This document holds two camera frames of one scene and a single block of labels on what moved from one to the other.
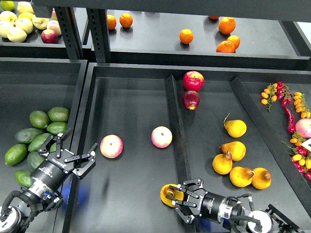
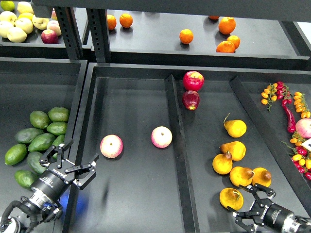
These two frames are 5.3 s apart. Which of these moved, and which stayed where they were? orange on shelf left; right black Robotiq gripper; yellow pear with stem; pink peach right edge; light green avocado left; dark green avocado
Moved: right black Robotiq gripper; yellow pear with stem
Stayed: light green avocado left; dark green avocado; orange on shelf left; pink peach right edge
